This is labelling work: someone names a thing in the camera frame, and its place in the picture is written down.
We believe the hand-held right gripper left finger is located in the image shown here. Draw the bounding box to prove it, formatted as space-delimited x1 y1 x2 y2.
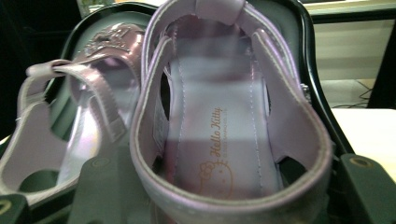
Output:
66 145 157 224

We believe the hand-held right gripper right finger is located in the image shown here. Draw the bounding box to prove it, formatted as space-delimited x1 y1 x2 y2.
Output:
337 153 396 224

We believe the purple child sandal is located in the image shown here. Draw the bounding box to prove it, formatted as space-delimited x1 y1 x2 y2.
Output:
0 21 148 206

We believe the pair of pink-white sneakers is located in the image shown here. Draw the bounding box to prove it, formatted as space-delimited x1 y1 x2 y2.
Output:
129 0 333 224

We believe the red and black shoe rack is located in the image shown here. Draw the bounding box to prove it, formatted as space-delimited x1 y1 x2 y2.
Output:
0 0 356 224

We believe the black curtain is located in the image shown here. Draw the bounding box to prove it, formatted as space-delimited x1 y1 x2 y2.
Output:
0 0 82 139
368 27 396 109

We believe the black horizontal bar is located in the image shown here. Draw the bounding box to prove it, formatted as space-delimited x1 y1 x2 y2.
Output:
311 7 396 24

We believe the black floor cable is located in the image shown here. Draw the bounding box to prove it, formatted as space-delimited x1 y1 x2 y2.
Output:
338 79 375 109

